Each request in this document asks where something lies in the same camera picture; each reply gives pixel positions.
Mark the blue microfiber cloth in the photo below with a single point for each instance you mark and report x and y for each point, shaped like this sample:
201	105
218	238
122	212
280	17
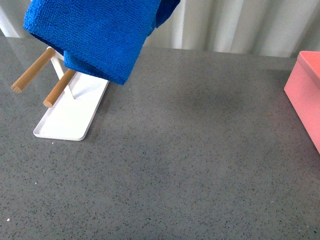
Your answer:
100	38

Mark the pink plastic bin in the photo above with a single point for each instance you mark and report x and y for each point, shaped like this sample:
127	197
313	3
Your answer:
303	90

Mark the white towel rack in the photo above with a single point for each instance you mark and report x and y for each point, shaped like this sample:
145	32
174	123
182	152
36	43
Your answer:
71	104

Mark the white curtain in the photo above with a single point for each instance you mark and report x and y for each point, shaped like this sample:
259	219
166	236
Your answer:
277	28

